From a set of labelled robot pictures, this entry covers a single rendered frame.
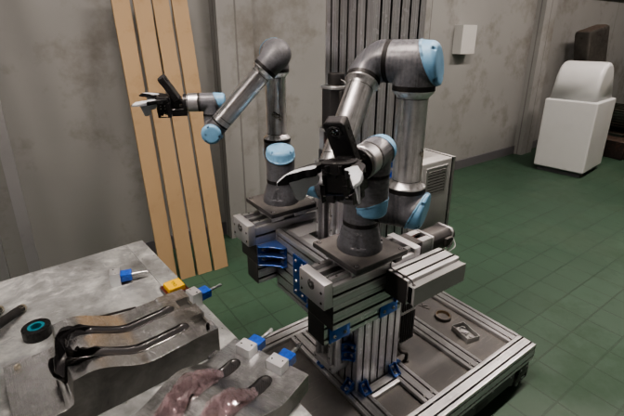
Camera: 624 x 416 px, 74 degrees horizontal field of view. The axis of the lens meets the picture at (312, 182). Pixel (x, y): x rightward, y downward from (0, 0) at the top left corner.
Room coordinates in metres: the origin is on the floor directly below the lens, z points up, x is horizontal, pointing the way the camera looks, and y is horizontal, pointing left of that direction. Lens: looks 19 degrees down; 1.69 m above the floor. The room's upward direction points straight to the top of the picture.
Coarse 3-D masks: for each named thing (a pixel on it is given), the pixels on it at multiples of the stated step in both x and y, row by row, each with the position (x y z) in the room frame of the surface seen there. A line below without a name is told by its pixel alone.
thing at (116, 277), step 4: (112, 268) 1.38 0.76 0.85; (116, 268) 1.38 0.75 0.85; (112, 272) 1.36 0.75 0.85; (116, 272) 1.36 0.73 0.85; (120, 272) 1.38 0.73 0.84; (124, 272) 1.38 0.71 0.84; (128, 272) 1.38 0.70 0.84; (136, 272) 1.39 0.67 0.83; (140, 272) 1.39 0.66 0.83; (144, 272) 1.40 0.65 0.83; (112, 276) 1.34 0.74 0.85; (116, 276) 1.34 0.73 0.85; (120, 276) 1.35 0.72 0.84; (124, 276) 1.36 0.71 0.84; (128, 276) 1.36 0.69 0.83; (132, 276) 1.39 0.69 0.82; (112, 280) 1.34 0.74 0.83; (116, 280) 1.34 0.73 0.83; (120, 280) 1.35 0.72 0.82; (124, 280) 1.36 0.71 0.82; (112, 284) 1.34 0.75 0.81; (116, 284) 1.34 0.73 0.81; (120, 284) 1.35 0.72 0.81
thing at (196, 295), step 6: (192, 288) 1.25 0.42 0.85; (198, 288) 1.27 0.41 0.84; (204, 288) 1.27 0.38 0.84; (210, 288) 1.28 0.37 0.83; (192, 294) 1.21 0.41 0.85; (198, 294) 1.22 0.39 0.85; (204, 294) 1.24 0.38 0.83; (210, 294) 1.26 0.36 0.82; (192, 300) 1.21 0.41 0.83; (198, 300) 1.22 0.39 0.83
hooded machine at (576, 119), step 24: (576, 72) 5.22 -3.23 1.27; (600, 72) 5.04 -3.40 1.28; (552, 96) 5.32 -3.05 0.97; (576, 96) 5.13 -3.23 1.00; (600, 96) 5.03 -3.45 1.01; (552, 120) 5.24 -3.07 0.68; (576, 120) 5.04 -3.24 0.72; (600, 120) 5.04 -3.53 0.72; (552, 144) 5.20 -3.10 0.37; (576, 144) 5.00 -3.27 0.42; (600, 144) 5.20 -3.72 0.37; (552, 168) 5.19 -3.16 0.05; (576, 168) 4.96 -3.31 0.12
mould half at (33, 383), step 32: (64, 320) 0.97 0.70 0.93; (96, 320) 1.00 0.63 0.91; (128, 320) 1.04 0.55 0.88; (160, 320) 1.03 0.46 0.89; (160, 352) 0.91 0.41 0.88; (192, 352) 0.95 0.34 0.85; (32, 384) 0.82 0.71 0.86; (64, 384) 0.81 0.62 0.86; (96, 384) 0.79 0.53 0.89; (128, 384) 0.83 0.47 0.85
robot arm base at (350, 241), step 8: (344, 224) 1.20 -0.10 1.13; (376, 224) 1.19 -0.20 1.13; (344, 232) 1.19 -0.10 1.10; (352, 232) 1.17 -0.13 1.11; (360, 232) 1.17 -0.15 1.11; (368, 232) 1.17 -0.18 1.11; (376, 232) 1.19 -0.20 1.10; (344, 240) 1.18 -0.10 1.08; (352, 240) 1.16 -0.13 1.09; (360, 240) 1.16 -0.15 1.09; (368, 240) 1.16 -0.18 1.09; (376, 240) 1.17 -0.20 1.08; (344, 248) 1.17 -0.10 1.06; (352, 248) 1.16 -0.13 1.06; (360, 248) 1.16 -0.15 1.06; (368, 248) 1.15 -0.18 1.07; (376, 248) 1.16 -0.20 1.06; (360, 256) 1.15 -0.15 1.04
